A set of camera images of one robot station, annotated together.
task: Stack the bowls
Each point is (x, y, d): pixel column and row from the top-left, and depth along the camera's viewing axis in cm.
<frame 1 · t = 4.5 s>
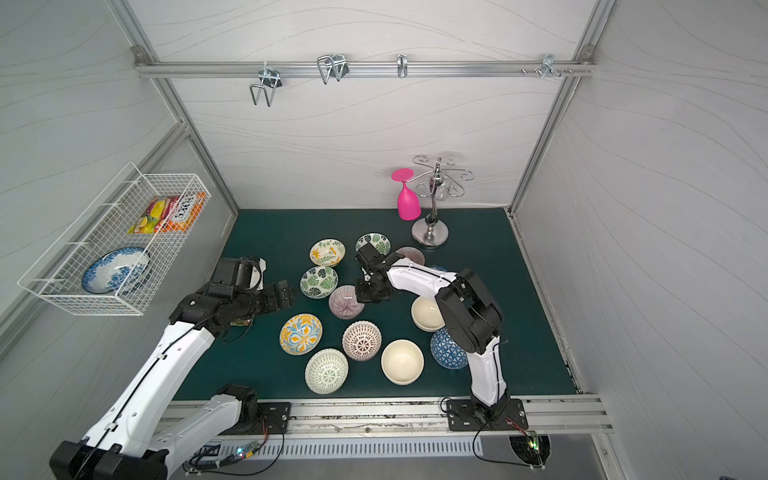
left hand: (281, 296, 77), fingers open
right hand: (361, 296, 92), fingers closed
yellow flower leaf bowl: (327, 252, 107), point 2 cm above the table
green monstera bowl: (378, 240, 109), point 4 cm above the table
green monstera leaf bowl: (318, 282, 100), on the table
pink striped bowl: (343, 302, 95), point 2 cm above the table
yellow blue floral bowl: (300, 333, 89), on the table
maroon lattice pattern bowl: (362, 340, 87), on the table
green lattice pattern bowl: (326, 371, 82), on the table
cream plain bowl: (402, 362, 84), on the table
blue triangle pattern bowl: (445, 351, 86), on the table
pink wine glass: (409, 205, 101), point 18 cm above the table
silver glass holder stand: (434, 231, 114), point 2 cm above the table

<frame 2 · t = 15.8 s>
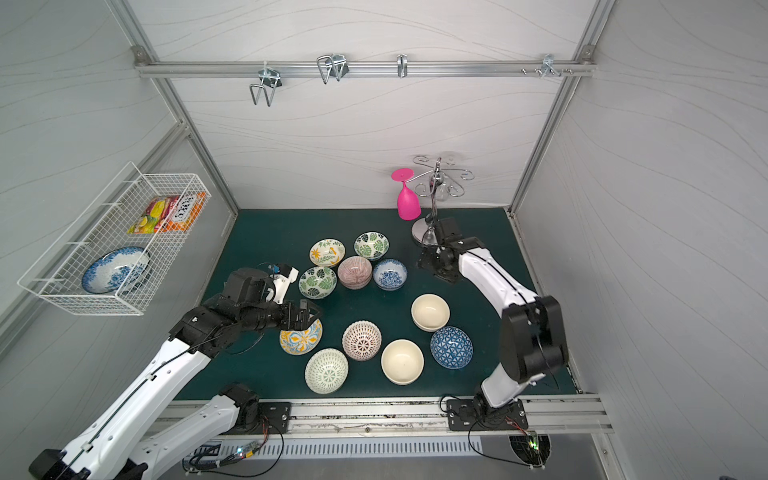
left hand: (308, 311, 72), fingers open
right hand: (429, 265, 89), fingers open
blue floral small bowl: (389, 274, 103), on the table
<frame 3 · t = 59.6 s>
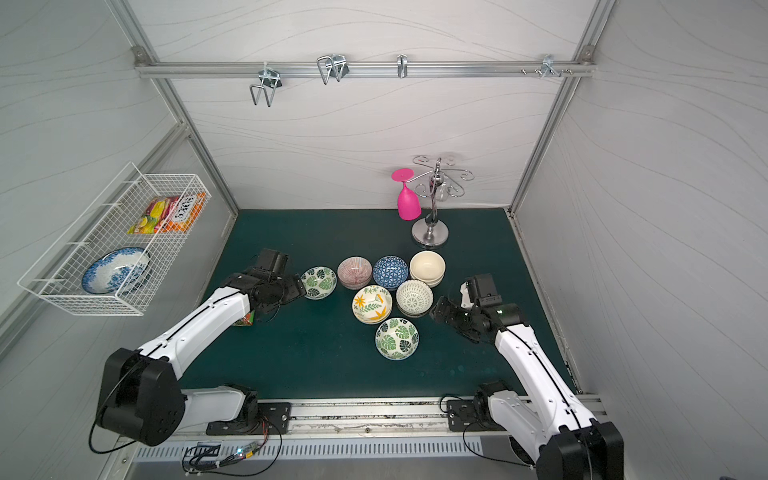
left hand: (294, 292, 86), fingers open
right hand: (444, 317, 81), fingers open
yellow flower leaf bowl: (372, 304, 93), point 3 cm above the table
green monstera bowl: (397, 338, 88), on the table
green lattice pattern bowl: (414, 297, 95), point 3 cm above the table
cream plain bowl: (428, 266, 100), point 5 cm above the table
blue triangle pattern bowl: (390, 272, 100), point 3 cm above the table
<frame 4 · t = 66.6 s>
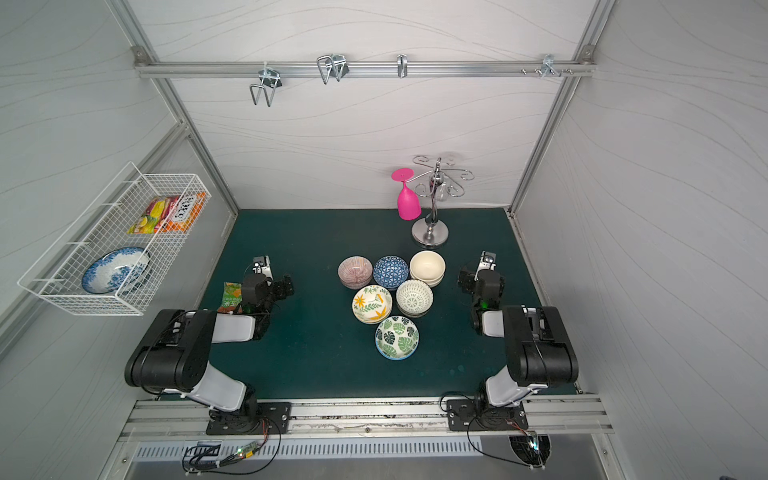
left hand: (272, 274, 94), fingers open
right hand: (482, 267, 94), fingers open
green monstera leaf bowl: (397, 338, 86), point 2 cm above the table
